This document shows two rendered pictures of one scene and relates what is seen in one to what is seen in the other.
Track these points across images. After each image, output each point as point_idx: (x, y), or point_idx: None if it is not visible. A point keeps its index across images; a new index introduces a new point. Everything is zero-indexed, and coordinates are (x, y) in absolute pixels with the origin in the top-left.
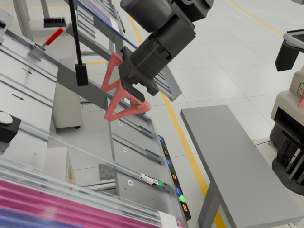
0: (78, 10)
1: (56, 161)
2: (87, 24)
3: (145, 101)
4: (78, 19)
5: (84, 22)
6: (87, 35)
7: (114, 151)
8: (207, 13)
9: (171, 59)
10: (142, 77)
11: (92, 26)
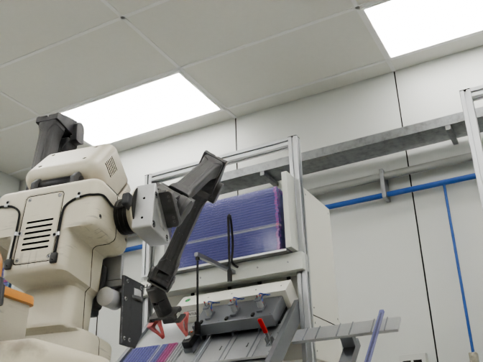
0: (352, 321)
1: None
2: (329, 332)
3: (151, 324)
4: (325, 326)
5: (327, 330)
6: (297, 335)
7: None
8: (147, 279)
9: (152, 304)
10: (155, 312)
11: (330, 335)
